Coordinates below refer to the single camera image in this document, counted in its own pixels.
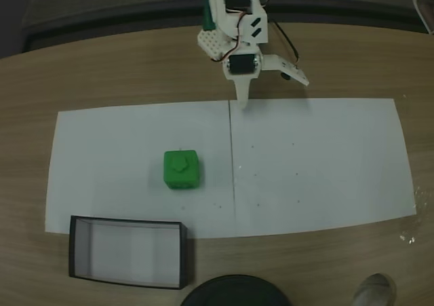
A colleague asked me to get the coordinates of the black round stand base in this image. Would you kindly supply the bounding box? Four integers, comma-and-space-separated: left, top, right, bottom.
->
179, 274, 292, 306

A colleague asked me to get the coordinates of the green cube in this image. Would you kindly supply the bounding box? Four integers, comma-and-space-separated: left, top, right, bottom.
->
162, 149, 201, 191

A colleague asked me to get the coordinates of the white paper sheet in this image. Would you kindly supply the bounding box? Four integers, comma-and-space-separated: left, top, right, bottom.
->
45, 100, 237, 240
228, 97, 418, 238

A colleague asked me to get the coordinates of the dark open cardboard box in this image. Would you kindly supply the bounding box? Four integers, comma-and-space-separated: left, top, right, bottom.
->
68, 214, 189, 290

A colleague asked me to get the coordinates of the black camera cable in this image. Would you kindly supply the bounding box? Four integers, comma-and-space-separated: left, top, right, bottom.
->
269, 20, 300, 64

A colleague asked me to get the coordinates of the person's foot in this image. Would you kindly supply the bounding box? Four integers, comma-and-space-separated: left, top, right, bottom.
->
352, 273, 398, 306

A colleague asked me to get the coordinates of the white metal frame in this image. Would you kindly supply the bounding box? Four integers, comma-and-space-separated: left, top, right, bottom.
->
412, 0, 434, 35

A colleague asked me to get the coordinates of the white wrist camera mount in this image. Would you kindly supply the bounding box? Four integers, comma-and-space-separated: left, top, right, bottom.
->
262, 54, 311, 87

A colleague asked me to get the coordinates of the green table clamp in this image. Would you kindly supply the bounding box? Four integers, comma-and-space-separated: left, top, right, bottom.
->
202, 0, 216, 32

